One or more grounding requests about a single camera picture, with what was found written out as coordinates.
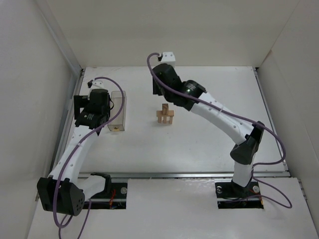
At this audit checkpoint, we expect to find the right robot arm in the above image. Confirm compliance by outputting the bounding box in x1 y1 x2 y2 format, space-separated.
152 63 264 192

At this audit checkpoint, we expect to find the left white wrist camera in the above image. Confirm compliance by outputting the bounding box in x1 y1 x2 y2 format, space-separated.
87 79 106 94

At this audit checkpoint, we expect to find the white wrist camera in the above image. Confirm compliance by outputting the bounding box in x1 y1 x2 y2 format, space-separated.
87 79 106 94
158 52 175 67

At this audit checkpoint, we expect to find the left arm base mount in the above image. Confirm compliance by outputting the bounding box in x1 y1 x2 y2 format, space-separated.
91 182 128 210

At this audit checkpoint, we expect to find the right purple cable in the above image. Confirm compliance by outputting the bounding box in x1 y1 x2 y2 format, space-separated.
146 52 292 209

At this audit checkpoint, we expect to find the long wood block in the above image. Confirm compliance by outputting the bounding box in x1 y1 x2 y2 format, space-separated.
157 110 174 118

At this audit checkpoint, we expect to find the purple cable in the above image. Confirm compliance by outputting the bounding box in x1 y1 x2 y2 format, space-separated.
52 77 125 239
146 52 292 209

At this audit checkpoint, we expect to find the wood block numbered twelve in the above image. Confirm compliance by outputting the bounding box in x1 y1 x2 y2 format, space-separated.
161 104 169 116

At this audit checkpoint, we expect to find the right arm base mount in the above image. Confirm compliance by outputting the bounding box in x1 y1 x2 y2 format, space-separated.
215 181 264 209

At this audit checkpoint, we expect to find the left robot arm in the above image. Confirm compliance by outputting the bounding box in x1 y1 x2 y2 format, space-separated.
37 89 112 216

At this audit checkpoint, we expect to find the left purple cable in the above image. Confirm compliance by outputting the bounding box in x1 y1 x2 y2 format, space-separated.
52 77 125 239

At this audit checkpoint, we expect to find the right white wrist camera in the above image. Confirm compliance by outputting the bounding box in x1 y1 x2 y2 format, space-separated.
158 52 175 67

